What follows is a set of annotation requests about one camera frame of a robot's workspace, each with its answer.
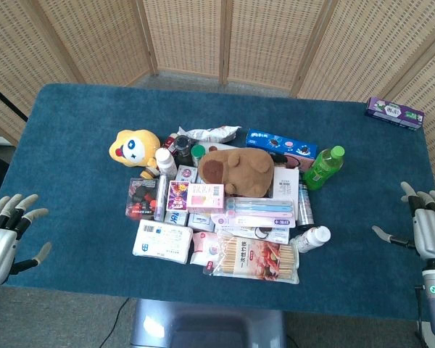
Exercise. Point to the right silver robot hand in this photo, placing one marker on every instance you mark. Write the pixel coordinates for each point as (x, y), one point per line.
(429, 228)

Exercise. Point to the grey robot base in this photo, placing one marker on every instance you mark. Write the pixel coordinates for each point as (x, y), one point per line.
(206, 324)

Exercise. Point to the small white yogurt bottle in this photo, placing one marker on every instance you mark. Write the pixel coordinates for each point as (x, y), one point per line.
(310, 239)

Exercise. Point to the green soda bottle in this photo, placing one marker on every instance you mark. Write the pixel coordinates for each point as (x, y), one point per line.
(324, 167)

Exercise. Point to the white bottle with purple label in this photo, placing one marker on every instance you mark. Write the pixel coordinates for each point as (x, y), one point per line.
(166, 163)

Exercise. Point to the dark glass bottle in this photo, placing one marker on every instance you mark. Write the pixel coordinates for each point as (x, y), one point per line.
(183, 146)

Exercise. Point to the purple toothpaste box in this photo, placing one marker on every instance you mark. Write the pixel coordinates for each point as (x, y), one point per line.
(394, 113)

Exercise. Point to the silver black spray can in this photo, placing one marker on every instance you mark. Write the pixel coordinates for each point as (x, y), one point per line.
(305, 206)

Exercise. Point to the black red toy package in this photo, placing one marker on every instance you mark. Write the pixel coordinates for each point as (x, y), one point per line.
(142, 199)

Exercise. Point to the white flat box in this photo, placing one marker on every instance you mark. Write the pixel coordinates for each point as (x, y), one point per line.
(285, 185)

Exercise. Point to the yellow monkey plush toy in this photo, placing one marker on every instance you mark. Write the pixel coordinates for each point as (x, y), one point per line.
(134, 148)

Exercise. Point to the white tissue pack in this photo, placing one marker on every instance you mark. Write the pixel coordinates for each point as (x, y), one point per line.
(163, 241)

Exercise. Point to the clear purple tube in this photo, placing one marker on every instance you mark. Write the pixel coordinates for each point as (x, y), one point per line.
(161, 197)

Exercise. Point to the toothbrush pack pastel colours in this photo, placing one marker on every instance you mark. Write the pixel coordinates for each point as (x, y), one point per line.
(261, 211)

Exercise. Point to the blue Oreo cookie box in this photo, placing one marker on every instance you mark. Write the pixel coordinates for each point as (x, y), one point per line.
(281, 146)

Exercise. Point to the disposable bamboo chopsticks pack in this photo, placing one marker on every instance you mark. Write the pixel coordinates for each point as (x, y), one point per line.
(255, 259)

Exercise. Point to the white blue medicine box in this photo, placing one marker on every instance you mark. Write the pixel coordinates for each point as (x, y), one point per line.
(175, 218)

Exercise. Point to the purple card game box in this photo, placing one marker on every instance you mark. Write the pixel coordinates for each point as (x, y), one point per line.
(177, 195)

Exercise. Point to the brown capybara plush toy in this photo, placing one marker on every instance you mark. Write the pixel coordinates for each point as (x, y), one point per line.
(235, 170)

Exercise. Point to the white grey small box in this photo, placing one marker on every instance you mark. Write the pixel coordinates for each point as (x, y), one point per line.
(201, 221)

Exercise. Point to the pink white snack pouch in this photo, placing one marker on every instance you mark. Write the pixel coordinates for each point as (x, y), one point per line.
(204, 250)

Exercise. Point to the pink white small box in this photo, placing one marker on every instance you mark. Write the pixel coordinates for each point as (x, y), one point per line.
(205, 197)

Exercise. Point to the green lid jar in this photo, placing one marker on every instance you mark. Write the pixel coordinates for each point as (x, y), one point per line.
(197, 154)

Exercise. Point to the white snack bag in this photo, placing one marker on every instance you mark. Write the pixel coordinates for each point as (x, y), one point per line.
(212, 133)

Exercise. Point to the folding bamboo screen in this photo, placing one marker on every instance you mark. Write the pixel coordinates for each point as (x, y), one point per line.
(217, 40)

